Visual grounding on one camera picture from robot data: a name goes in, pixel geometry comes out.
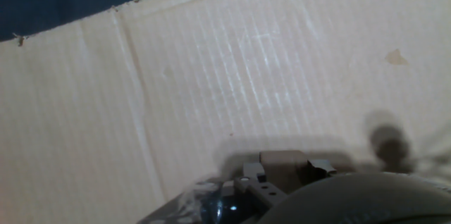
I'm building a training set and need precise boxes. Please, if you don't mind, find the brown cardboard sheet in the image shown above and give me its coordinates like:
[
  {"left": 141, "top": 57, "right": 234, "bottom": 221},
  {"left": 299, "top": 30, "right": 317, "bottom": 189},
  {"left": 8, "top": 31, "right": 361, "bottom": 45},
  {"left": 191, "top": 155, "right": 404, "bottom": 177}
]
[{"left": 0, "top": 0, "right": 451, "bottom": 224}]

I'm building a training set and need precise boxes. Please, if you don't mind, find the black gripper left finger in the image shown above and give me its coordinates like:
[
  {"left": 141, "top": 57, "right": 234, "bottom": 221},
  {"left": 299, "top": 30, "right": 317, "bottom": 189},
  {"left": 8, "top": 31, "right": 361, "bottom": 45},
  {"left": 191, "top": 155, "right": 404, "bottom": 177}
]
[{"left": 234, "top": 162, "right": 288, "bottom": 211}]

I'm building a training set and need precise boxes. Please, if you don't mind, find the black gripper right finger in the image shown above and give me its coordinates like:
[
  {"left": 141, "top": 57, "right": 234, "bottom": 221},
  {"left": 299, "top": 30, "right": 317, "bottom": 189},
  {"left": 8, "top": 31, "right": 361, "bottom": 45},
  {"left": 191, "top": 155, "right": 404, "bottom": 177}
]
[{"left": 307, "top": 158, "right": 338, "bottom": 180}]

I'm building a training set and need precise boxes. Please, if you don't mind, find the small wooden cube block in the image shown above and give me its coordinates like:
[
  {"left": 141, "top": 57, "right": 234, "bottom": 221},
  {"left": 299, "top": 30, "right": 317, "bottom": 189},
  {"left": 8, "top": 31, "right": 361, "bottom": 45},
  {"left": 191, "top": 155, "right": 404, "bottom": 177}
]
[{"left": 259, "top": 149, "right": 310, "bottom": 194}]

